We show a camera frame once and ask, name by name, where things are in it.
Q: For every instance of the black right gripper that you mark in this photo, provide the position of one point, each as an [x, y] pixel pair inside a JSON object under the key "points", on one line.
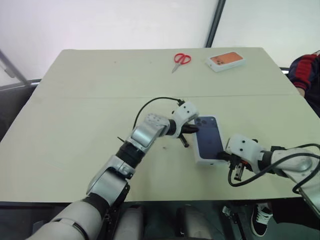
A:
{"points": [[237, 170]]}

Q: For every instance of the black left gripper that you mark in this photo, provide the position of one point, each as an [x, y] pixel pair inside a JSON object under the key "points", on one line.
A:
{"points": [[183, 140]]}

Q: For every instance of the blue phone box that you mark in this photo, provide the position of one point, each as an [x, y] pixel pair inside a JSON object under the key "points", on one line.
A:
{"points": [[208, 140]]}

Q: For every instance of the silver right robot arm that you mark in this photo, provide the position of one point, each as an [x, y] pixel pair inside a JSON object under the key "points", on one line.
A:
{"points": [[300, 162]]}

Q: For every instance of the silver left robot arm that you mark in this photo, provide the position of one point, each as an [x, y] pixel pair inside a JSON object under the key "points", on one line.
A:
{"points": [[145, 135]]}

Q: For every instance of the white box with orange phone print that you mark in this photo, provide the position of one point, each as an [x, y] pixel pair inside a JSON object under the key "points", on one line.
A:
{"points": [[225, 58]]}

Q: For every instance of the black and white sneaker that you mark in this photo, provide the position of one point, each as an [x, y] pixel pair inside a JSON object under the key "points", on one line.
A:
{"points": [[261, 220]]}

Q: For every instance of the dark upright pole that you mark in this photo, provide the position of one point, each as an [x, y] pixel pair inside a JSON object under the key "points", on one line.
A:
{"points": [[215, 22]]}

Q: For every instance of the person in red striped sweater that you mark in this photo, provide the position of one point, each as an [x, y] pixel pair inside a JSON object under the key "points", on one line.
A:
{"points": [[303, 72]]}

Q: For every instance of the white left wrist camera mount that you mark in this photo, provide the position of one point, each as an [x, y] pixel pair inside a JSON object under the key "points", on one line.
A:
{"points": [[186, 111]]}

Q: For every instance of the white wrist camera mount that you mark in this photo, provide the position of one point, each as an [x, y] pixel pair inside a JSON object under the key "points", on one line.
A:
{"points": [[186, 111], [240, 147]]}

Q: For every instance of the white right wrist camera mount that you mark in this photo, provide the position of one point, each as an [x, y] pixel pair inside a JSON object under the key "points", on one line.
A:
{"points": [[240, 147]]}

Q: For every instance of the grey metal frame bar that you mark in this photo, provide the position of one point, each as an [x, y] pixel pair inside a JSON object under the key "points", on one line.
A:
{"points": [[12, 66]]}

